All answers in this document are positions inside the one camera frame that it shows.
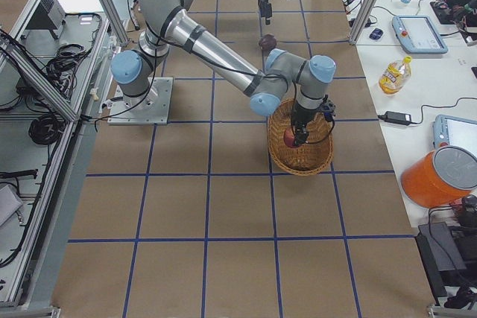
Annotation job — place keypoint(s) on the red yellow apple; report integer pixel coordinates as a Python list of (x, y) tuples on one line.
[(289, 138)]

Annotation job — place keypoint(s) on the dark red apple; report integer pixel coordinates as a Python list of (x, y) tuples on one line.
[(268, 42)]

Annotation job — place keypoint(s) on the wicker basket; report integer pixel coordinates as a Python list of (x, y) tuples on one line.
[(308, 159)]

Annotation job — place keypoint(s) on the black power adapter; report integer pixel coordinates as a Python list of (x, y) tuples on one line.
[(399, 118)]

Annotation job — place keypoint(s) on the yellow drink bottle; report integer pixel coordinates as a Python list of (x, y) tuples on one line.
[(395, 76)]

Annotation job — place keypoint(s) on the black computer mouse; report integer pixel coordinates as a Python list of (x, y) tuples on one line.
[(376, 34)]

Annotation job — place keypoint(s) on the left teach pendant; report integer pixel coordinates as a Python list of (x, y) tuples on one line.
[(418, 35)]

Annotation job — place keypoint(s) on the teach pendant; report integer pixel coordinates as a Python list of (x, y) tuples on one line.
[(418, 35), (455, 131)]

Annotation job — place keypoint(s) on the right teach pendant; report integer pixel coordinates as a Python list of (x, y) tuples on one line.
[(455, 131)]

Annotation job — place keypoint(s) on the orange bucket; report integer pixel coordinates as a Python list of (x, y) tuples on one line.
[(441, 177)]

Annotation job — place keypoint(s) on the grey control box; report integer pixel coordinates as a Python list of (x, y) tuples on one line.
[(49, 16)]

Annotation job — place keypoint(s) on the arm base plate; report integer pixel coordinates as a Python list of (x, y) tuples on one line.
[(152, 108)]

